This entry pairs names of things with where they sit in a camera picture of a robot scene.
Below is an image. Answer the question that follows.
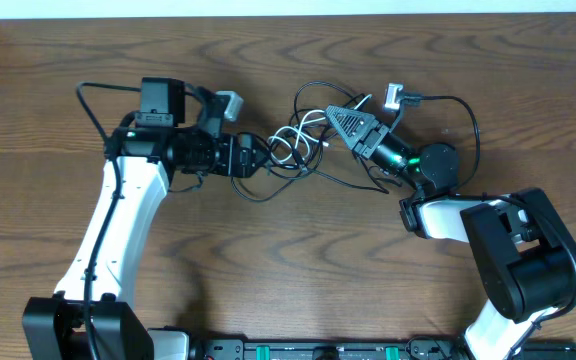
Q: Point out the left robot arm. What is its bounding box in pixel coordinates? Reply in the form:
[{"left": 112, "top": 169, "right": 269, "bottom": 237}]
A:
[{"left": 22, "top": 77, "right": 268, "bottom": 359}]

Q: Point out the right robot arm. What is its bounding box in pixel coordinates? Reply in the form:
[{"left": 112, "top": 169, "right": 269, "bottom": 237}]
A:
[{"left": 324, "top": 105, "right": 576, "bottom": 359}]

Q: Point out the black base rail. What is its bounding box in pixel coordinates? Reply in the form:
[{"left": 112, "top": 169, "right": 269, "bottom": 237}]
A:
[{"left": 187, "top": 337, "right": 576, "bottom": 360}]

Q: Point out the long black cable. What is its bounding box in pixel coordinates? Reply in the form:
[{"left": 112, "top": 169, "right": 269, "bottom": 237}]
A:
[{"left": 287, "top": 80, "right": 403, "bottom": 195}]

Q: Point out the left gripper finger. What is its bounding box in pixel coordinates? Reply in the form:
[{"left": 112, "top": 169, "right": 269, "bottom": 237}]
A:
[
  {"left": 245, "top": 150, "right": 269, "bottom": 178},
  {"left": 240, "top": 132, "right": 268, "bottom": 156}
]

